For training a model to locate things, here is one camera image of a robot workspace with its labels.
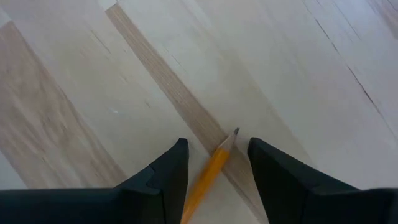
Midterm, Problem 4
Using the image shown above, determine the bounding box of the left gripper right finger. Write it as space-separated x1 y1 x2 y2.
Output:
246 136 398 224

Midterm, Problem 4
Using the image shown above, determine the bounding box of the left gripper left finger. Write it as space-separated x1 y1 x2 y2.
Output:
0 137 190 224

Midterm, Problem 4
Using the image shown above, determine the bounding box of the orange wooden pencil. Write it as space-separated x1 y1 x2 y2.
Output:
180 126 241 224

